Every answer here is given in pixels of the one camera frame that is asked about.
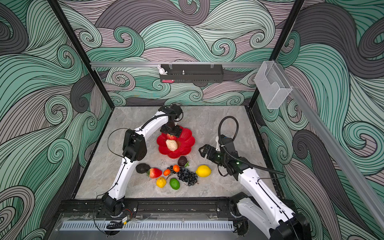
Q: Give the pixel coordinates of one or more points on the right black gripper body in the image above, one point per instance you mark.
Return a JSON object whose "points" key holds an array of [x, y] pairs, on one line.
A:
{"points": [[221, 159]]}

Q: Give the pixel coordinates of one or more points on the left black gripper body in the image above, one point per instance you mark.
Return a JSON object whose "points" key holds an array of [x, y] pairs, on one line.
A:
{"points": [[172, 129]]}

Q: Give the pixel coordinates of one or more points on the cream fake pear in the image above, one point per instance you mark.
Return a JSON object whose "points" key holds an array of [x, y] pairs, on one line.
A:
{"points": [[172, 145]]}

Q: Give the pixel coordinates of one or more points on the red flower-shaped fruit bowl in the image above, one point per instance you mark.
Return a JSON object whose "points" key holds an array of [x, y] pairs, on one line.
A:
{"points": [[186, 141]]}

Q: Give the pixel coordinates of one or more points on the dark maroon fake fruit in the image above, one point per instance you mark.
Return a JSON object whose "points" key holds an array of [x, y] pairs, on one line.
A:
{"points": [[182, 161]]}

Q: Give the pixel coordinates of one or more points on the red fake apple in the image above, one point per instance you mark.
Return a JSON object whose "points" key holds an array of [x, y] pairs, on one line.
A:
{"points": [[171, 137]]}

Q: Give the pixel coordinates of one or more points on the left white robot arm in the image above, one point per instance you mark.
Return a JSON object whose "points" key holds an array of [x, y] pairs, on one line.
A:
{"points": [[135, 149]]}

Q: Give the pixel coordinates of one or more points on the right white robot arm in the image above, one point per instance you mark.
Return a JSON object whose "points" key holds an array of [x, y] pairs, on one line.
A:
{"points": [[267, 212]]}

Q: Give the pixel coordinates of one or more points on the large yellow fake lemon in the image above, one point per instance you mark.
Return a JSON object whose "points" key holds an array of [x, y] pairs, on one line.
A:
{"points": [[203, 171]]}

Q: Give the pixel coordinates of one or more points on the dark fake grape bunch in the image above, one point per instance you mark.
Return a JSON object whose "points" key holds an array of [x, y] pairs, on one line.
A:
{"points": [[188, 177]]}

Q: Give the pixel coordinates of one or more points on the small orange fake tangerine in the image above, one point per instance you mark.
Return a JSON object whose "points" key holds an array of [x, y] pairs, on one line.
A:
{"points": [[167, 172]]}

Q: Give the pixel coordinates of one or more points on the red fake mango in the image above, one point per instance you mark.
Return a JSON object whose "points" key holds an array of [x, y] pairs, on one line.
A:
{"points": [[154, 173]]}

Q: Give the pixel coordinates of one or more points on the green fake lime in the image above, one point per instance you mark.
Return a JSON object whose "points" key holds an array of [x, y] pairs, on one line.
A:
{"points": [[175, 184]]}

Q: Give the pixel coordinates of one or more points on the dark fake avocado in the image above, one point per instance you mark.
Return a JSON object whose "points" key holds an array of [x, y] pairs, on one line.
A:
{"points": [[142, 168]]}

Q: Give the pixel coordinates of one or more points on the small yellow fake lemon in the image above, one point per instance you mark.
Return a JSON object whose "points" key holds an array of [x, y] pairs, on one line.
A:
{"points": [[161, 182]]}

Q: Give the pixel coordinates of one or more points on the small white figurine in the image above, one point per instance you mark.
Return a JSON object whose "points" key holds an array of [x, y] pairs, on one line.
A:
{"points": [[161, 70]]}

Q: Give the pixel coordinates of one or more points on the black wall shelf tray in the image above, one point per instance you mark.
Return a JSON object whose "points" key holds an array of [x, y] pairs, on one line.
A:
{"points": [[193, 74]]}

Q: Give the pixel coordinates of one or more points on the aluminium wall rail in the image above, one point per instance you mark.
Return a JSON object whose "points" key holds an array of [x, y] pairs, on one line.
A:
{"points": [[139, 64]]}

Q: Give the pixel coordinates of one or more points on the clear plastic wall bin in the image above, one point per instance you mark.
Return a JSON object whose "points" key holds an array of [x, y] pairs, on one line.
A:
{"points": [[273, 84]]}

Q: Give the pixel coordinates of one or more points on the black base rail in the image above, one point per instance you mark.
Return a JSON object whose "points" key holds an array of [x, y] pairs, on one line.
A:
{"points": [[221, 207]]}

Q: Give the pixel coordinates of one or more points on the white slotted cable duct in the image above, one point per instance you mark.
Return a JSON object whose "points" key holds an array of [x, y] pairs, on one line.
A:
{"points": [[150, 226]]}

